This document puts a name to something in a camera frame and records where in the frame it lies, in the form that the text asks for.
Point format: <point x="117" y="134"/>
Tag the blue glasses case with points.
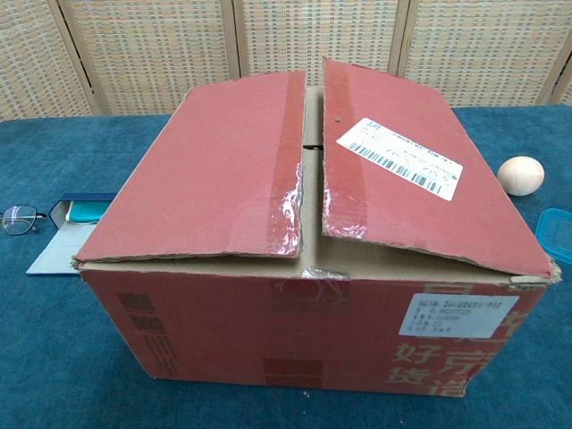
<point x="53" y="254"/>

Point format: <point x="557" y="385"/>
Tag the teal cleaning cloth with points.
<point x="87" y="212"/>

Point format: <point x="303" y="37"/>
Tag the beige wooden egg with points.
<point x="521" y="176"/>

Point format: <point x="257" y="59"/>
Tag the red printed cardboard box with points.
<point x="223" y="335"/>

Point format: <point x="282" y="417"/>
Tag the woven rattan folding screen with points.
<point x="156" y="53"/>

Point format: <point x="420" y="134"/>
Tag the thin-framed eyeglasses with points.
<point x="18" y="220"/>

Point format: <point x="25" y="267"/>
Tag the clear blue plastic container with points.
<point x="556" y="237"/>

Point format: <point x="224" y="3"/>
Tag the teal blue tablecloth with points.
<point x="53" y="348"/>

